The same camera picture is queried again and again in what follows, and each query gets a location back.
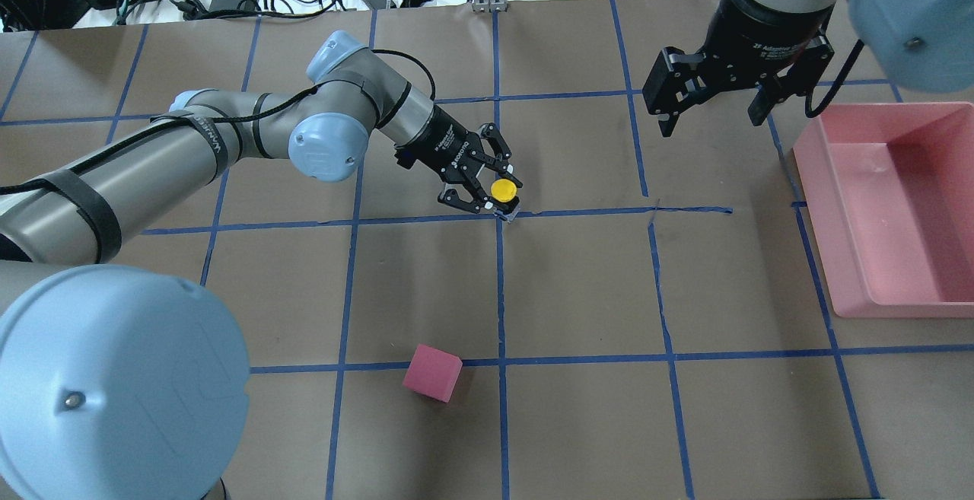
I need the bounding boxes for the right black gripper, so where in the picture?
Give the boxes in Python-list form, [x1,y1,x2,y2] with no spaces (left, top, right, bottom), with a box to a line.
[642,0,834,137]

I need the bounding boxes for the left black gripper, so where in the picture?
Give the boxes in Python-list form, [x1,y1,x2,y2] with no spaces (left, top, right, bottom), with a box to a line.
[394,106,524,215]

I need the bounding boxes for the yellow push button switch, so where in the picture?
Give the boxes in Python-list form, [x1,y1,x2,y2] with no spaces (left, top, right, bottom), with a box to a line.
[489,178,520,223]

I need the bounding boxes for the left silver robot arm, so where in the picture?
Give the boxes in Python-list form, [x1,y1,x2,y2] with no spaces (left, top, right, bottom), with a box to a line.
[1,30,523,499]

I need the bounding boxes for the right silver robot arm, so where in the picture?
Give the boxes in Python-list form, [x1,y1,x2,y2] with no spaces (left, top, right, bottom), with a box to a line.
[642,0,973,137]

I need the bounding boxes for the pink plastic bin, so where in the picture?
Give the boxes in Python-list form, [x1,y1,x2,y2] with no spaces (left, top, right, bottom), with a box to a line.
[794,101,973,319]

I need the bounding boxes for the pink cube centre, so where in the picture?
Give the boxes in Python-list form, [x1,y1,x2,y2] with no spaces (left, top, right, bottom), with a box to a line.
[403,344,463,403]

